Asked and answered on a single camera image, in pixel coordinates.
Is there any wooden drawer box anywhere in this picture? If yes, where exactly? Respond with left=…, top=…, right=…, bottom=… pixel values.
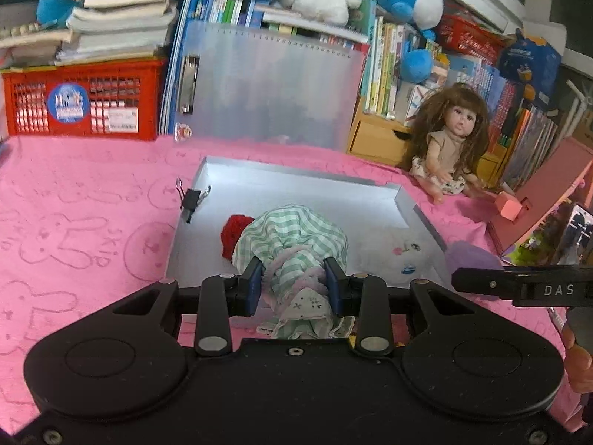
left=347, top=95, right=510, bottom=186

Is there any row of colourful slanted books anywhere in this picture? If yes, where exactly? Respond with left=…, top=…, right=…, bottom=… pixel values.
left=447, top=53, right=559, bottom=191

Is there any small pink block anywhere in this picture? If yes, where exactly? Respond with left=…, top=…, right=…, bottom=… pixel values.
left=495, top=192, right=522, bottom=222

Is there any red plastic basket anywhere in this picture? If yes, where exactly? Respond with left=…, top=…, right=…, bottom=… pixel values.
left=438, top=11, right=506, bottom=66

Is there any person's right hand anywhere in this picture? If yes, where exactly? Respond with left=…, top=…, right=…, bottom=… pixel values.
left=562, top=321, right=593, bottom=396

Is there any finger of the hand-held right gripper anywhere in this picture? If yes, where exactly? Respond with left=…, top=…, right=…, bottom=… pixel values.
left=451, top=266, right=515, bottom=299

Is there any stack of worn books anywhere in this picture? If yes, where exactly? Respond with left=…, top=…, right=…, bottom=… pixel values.
left=0, top=0, right=181, bottom=66

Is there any red plastic crate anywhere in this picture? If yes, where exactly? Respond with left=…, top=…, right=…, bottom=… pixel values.
left=1, top=58, right=168, bottom=141

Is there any purple fluffy plush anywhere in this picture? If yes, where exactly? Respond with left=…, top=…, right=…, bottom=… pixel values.
left=445, top=241, right=503, bottom=288

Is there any blue cardboard box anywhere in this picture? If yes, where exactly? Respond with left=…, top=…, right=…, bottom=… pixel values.
left=498, top=28, right=562, bottom=112

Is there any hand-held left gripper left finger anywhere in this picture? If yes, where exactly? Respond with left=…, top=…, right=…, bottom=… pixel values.
left=112, top=257, right=266, bottom=357

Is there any rag doll green checked dress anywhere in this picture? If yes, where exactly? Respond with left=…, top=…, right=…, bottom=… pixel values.
left=220, top=204, right=355, bottom=340

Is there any silver metal tray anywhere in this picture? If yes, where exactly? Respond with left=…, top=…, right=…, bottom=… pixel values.
left=165, top=156, right=449, bottom=330

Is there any pink printed blanket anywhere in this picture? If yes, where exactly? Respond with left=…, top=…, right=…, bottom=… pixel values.
left=0, top=136, right=593, bottom=432

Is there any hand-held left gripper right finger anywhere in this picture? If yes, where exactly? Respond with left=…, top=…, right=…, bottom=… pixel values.
left=323, top=257, right=480, bottom=357

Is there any pink toy house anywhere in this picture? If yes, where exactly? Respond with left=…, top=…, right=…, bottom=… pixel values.
left=486, top=138, right=593, bottom=257

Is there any row of blue thin books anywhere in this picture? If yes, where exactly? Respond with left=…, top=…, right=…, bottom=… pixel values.
left=160, top=0, right=371, bottom=135

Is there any black binder clip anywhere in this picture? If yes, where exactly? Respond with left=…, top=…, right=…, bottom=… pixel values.
left=176, top=178, right=212, bottom=224

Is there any translucent plastic clipboard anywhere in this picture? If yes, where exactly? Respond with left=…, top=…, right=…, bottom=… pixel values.
left=173, top=19, right=367, bottom=153

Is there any colourful toy box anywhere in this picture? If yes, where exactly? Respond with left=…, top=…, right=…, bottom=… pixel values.
left=503, top=201, right=593, bottom=267

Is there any brown-haired baby doll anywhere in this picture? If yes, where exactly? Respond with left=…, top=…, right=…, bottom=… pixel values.
left=408, top=82, right=491, bottom=205

